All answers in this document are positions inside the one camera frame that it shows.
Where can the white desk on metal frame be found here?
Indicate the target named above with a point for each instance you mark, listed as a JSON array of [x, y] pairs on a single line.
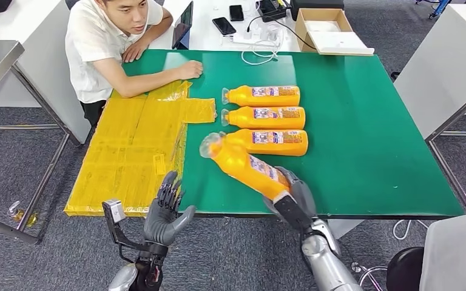
[[438, 72]]

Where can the white desk with side panel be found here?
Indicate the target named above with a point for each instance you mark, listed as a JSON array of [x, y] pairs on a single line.
[[40, 76]]

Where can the black charger device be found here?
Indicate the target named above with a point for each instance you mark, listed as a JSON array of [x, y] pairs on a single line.
[[272, 9]]

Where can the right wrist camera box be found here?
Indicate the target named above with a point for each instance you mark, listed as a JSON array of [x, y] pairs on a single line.
[[293, 213]]

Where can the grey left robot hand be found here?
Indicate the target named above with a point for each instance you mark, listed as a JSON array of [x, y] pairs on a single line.
[[160, 225]]

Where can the yellow plastic sheet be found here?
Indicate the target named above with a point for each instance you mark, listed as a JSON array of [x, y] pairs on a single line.
[[128, 152]]

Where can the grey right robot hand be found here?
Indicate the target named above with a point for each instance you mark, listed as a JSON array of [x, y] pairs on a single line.
[[303, 192]]

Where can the small black object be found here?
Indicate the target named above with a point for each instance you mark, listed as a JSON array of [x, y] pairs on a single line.
[[395, 76]]

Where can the white power strip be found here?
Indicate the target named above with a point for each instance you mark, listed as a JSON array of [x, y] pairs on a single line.
[[252, 38]]

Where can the person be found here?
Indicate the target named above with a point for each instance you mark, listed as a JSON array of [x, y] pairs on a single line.
[[92, 44], [458, 257]]

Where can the person's right forearm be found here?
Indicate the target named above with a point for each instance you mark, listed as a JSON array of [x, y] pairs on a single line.
[[148, 82]]

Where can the white flat box lid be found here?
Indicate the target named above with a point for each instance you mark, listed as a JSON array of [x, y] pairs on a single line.
[[342, 43]]

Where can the person's left forearm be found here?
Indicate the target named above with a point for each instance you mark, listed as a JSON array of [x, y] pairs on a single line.
[[158, 26]]

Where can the white table leg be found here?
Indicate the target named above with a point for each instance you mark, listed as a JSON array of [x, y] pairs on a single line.
[[341, 228]]

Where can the white item inside carton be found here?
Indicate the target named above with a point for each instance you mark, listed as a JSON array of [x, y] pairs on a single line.
[[320, 26]]

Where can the open cardboard box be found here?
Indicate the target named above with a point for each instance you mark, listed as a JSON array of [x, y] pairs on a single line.
[[301, 36]]

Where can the white desk with devices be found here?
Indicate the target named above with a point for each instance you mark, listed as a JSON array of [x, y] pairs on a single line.
[[207, 38]]

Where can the person's left hand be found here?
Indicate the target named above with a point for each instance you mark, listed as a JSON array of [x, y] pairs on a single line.
[[134, 50]]

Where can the small bottle on floor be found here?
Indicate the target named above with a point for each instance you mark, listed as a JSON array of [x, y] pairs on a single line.
[[20, 211]]

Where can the person's right hand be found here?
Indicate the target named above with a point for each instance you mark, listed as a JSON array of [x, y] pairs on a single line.
[[191, 69]]

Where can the dark tablet on stand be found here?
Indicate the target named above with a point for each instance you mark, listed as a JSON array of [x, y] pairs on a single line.
[[182, 25]]

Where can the orange detergent bottle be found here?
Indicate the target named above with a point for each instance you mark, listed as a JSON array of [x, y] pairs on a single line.
[[237, 162], [265, 121], [265, 99], [285, 147]]

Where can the black smartphone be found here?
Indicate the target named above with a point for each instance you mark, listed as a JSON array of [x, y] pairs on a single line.
[[236, 12], [224, 25]]

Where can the black round stool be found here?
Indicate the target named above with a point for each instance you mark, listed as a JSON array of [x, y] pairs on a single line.
[[404, 269]]

